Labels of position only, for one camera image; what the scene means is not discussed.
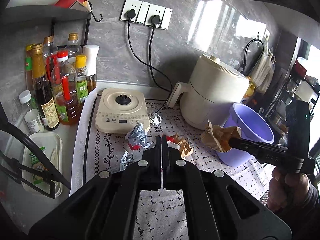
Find brown paper bag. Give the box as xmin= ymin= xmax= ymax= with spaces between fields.
xmin=201 ymin=120 xmax=241 ymax=153

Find person's right hand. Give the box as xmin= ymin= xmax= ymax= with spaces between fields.
xmin=267 ymin=167 xmax=310 ymax=211

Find orange brown snack wrapper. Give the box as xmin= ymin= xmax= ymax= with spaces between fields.
xmin=172 ymin=134 xmax=194 ymax=159

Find red torn wrapper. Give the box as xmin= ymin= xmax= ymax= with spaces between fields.
xmin=128 ymin=144 xmax=140 ymax=151

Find white crumpled tissue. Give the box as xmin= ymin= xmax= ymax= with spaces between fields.
xmin=167 ymin=140 xmax=180 ymax=150

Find crumpled silver blue wrapper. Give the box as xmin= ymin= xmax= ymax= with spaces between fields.
xmin=125 ymin=124 xmax=151 ymax=148

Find crumpled foil ball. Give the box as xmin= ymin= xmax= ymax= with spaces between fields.
xmin=149 ymin=112 xmax=163 ymax=126

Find white patterned table mat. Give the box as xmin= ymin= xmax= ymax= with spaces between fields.
xmin=71 ymin=88 xmax=271 ymax=239

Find purple plastic bucket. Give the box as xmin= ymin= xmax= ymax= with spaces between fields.
xmin=217 ymin=103 xmax=274 ymax=167

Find cream induction cooker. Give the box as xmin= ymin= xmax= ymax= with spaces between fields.
xmin=95 ymin=88 xmax=151 ymax=134

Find white container on rack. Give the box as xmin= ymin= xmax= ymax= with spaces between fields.
xmin=295 ymin=81 xmax=314 ymax=102

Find black dish rack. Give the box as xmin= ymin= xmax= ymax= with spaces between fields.
xmin=265 ymin=57 xmax=319 ymax=134

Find cream air fryer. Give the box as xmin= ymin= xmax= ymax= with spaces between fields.
xmin=167 ymin=54 xmax=249 ymax=130

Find yellow dish soap bottle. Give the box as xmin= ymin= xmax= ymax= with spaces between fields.
xmin=241 ymin=76 xmax=255 ymax=104

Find hanging white plastic bags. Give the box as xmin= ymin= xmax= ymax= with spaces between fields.
xmin=249 ymin=50 xmax=274 ymax=94

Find white lidded plastic container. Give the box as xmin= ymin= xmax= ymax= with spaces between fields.
xmin=21 ymin=132 xmax=63 ymax=197

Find dark soy sauce bottle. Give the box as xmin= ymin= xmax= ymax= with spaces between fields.
xmin=31 ymin=43 xmax=60 ymax=131

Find small white capped bottle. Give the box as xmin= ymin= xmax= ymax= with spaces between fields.
xmin=18 ymin=90 xmax=44 ymax=134

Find red capped oil bottle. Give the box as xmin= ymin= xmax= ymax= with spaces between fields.
xmin=50 ymin=50 xmax=80 ymax=125

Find yellow capped green label bottle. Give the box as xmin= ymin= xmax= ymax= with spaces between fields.
xmin=75 ymin=55 xmax=88 ymax=103

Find white capped spray bottle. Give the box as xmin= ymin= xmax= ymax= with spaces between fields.
xmin=82 ymin=44 xmax=99 ymax=94

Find clear gold capped bottle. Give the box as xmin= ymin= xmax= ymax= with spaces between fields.
xmin=43 ymin=36 xmax=58 ymax=64
xmin=65 ymin=33 xmax=82 ymax=66

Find green label dark bottle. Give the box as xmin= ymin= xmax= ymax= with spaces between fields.
xmin=25 ymin=43 xmax=34 ymax=92

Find black spice shelf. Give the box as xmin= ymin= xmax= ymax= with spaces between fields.
xmin=1 ymin=5 xmax=103 ymax=47

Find black hanging cable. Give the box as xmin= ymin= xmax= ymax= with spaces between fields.
xmin=240 ymin=38 xmax=265 ymax=76

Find black right power plug cable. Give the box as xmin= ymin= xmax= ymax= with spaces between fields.
xmin=148 ymin=15 xmax=174 ymax=113

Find black power plug cable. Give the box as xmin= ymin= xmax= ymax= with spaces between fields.
xmin=148 ymin=15 xmax=174 ymax=113
xmin=125 ymin=9 xmax=173 ymax=93

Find black left power plug cable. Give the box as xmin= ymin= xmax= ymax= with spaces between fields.
xmin=125 ymin=9 xmax=173 ymax=93

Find white wall socket panel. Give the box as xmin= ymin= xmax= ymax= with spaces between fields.
xmin=119 ymin=0 xmax=173 ymax=30

